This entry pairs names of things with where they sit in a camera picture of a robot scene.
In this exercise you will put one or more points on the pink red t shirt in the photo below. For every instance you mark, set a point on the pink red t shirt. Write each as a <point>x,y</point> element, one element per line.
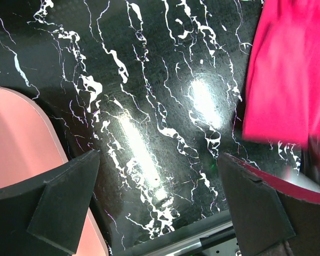
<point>283,78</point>

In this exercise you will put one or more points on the black marble pattern mat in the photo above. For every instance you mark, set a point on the black marble pattern mat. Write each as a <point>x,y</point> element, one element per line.
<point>157,88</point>

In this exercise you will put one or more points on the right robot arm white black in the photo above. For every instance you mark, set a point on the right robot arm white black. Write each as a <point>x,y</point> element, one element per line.
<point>308,176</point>

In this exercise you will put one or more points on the pink three tier shelf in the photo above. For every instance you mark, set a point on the pink three tier shelf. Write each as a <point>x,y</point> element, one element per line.
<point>29,146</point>

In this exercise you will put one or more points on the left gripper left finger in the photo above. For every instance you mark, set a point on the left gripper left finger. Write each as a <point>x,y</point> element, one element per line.
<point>45,215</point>

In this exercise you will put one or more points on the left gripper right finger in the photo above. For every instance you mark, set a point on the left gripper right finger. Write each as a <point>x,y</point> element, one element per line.
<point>270,216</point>

